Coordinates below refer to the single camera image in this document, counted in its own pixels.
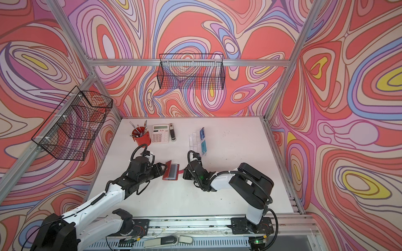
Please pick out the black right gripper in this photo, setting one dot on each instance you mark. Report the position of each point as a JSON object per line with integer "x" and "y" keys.
{"x": 187, "y": 173}

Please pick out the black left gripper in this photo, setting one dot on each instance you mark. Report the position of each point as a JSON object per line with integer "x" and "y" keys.
{"x": 158, "y": 169}

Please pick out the red leather card holder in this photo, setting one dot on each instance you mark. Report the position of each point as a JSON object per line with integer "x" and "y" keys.
{"x": 172, "y": 171}

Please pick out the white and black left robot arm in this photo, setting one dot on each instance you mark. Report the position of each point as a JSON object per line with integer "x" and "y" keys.
{"x": 79, "y": 228}

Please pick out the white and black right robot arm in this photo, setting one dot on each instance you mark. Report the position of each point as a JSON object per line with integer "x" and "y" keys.
{"x": 252, "y": 185}

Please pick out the teal credit card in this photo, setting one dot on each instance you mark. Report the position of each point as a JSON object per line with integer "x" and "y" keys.
{"x": 204, "y": 147}

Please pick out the clear plastic card tray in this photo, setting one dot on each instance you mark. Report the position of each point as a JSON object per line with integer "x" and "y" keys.
{"x": 195, "y": 142}

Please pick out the blue VIP credit card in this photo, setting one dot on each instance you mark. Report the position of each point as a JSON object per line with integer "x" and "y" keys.
{"x": 202, "y": 133}

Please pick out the red metal pen bucket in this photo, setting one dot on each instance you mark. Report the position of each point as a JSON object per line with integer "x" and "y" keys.
{"x": 141, "y": 136}

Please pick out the pink desk calculator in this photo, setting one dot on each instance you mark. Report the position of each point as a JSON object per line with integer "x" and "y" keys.
{"x": 160, "y": 134}

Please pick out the beige and black stapler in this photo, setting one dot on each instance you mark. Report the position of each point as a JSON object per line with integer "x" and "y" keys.
{"x": 172, "y": 132}

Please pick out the grey pencil in bucket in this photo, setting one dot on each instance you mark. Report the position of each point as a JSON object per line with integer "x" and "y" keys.
{"x": 134, "y": 126}

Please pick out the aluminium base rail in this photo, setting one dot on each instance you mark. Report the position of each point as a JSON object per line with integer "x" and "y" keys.
{"x": 206, "y": 231}

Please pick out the black wire basket on left wall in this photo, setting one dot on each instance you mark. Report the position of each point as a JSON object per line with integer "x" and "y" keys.
{"x": 70, "y": 131}

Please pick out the black wire basket on wall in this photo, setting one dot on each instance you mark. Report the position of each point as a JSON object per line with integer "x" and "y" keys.
{"x": 70, "y": 131}
{"x": 191, "y": 71}

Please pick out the black wire basket on back wall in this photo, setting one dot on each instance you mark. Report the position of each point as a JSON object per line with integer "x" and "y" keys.
{"x": 191, "y": 71}

